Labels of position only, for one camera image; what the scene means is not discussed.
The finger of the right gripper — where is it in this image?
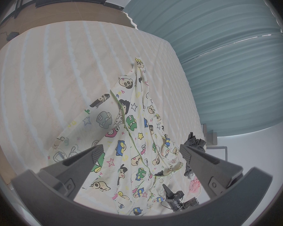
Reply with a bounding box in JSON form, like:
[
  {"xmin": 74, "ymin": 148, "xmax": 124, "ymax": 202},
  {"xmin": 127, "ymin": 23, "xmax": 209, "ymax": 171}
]
[{"xmin": 162, "ymin": 184, "xmax": 175, "ymax": 200}]

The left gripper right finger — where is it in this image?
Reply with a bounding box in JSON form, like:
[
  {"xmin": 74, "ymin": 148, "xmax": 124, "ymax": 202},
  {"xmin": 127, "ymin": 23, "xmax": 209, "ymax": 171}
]
[{"xmin": 180, "ymin": 144, "xmax": 244, "ymax": 199}]

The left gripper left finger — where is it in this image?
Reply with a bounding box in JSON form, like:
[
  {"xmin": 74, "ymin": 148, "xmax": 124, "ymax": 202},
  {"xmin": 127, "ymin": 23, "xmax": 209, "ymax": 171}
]
[{"xmin": 39, "ymin": 145, "xmax": 105, "ymax": 200}]

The white printed pyjama top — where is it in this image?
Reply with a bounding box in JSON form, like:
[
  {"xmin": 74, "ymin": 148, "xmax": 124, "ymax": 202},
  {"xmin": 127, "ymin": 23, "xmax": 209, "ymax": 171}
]
[{"xmin": 47, "ymin": 57, "xmax": 184, "ymax": 217}]

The bed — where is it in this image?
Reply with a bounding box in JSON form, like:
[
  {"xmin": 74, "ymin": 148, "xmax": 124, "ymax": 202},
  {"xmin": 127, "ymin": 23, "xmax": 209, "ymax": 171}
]
[{"xmin": 0, "ymin": 20, "xmax": 228, "ymax": 217}]

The pink garment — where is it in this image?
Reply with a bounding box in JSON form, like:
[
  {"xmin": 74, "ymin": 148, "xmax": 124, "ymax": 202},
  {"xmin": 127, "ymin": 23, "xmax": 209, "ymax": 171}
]
[{"xmin": 189, "ymin": 177, "xmax": 201, "ymax": 195}]

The grey garment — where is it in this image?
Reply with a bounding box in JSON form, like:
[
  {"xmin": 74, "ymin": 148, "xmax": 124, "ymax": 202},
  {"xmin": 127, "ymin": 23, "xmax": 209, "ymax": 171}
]
[{"xmin": 183, "ymin": 165, "xmax": 194, "ymax": 177}]

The black garment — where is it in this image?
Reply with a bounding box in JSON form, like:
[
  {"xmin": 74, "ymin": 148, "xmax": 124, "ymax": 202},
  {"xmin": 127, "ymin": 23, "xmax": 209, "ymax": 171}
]
[{"xmin": 186, "ymin": 132, "xmax": 207, "ymax": 151}]

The grey bedside table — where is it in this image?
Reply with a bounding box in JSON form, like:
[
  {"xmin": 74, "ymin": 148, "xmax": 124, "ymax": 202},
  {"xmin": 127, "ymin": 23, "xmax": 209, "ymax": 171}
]
[{"xmin": 203, "ymin": 124, "xmax": 218, "ymax": 146}]

